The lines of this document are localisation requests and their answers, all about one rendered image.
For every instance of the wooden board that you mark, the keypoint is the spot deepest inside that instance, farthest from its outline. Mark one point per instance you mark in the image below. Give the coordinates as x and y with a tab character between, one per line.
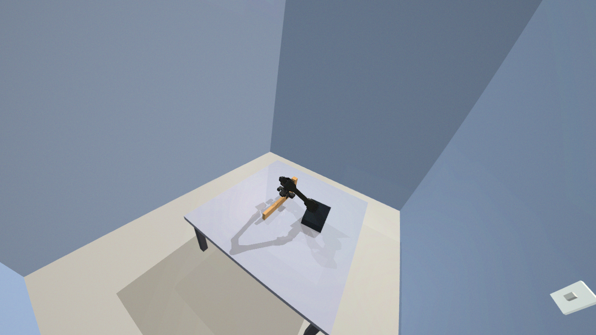
273	207

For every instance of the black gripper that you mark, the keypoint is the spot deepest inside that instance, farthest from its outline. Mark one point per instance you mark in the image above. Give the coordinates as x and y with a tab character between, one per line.
289	194

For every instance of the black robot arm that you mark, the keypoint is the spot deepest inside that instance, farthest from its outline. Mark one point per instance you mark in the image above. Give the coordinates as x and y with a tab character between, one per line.
289	184

